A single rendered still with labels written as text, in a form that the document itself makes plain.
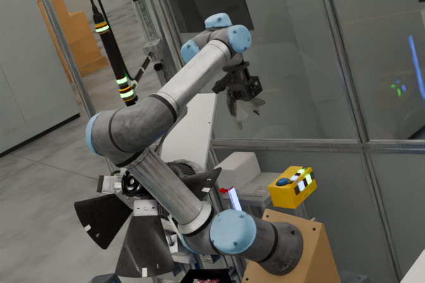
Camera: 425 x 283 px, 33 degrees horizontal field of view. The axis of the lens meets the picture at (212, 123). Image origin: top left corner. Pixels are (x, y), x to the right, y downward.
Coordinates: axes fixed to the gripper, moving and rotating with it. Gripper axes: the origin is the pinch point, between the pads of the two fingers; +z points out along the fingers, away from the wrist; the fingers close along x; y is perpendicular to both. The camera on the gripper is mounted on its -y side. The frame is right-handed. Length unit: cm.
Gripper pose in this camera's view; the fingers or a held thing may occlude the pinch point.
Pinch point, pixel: (247, 119)
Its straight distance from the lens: 225.8
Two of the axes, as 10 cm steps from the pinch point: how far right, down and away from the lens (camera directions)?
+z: 3.3, 8.6, 3.8
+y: 7.0, 0.4, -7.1
